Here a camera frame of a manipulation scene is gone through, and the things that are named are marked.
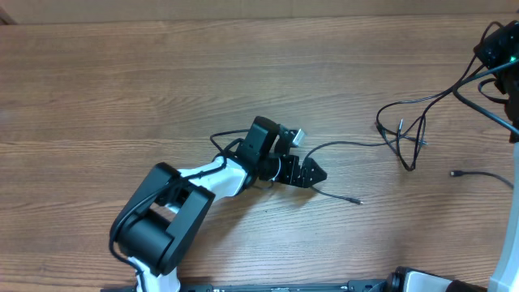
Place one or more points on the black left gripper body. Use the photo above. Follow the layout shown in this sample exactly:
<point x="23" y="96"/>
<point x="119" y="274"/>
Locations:
<point x="287" y="169"/>

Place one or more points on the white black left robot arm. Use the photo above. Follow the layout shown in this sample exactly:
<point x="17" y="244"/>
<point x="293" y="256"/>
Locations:
<point x="156" y="227"/>

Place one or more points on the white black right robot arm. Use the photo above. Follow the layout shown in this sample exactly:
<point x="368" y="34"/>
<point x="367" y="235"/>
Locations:
<point x="499" y="52"/>

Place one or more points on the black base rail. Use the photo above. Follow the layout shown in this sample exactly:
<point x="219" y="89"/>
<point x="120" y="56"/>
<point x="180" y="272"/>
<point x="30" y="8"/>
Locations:
<point x="403" y="279"/>

